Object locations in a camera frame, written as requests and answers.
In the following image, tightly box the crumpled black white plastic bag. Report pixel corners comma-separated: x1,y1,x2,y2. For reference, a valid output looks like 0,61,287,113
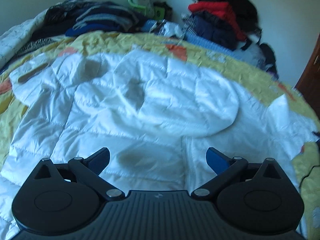
141,20,184,40

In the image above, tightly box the black garment on pile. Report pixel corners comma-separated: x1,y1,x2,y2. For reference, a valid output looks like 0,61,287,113
198,0,261,33

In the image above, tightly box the green plastic stool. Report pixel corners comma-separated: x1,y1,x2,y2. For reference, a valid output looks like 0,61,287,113
128,0,173,21

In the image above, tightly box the white patterned bed sheet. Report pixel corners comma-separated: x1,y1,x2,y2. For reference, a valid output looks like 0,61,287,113
0,9,47,68

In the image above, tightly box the white quilted down jacket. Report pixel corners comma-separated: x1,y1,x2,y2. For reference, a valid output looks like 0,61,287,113
1,50,317,239

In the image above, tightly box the black bag by wall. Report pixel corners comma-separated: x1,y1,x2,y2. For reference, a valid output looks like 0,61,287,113
259,43,279,80

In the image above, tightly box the light blue knitted blanket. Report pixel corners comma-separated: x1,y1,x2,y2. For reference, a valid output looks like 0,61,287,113
184,33,241,60

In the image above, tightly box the brown wooden door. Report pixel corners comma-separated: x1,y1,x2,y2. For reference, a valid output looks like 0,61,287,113
294,33,320,97

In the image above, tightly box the red jacket on pile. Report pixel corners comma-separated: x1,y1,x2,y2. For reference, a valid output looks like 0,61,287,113
188,1,247,41

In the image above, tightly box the yellow cartoon bed quilt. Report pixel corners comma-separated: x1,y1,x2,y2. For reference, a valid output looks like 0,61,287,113
1,31,319,239

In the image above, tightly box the dark folded clothes stack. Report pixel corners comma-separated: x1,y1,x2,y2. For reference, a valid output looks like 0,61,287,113
31,0,149,41

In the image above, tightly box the navy blue jacket on pile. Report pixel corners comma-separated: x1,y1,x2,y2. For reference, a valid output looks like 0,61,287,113
191,11,239,51

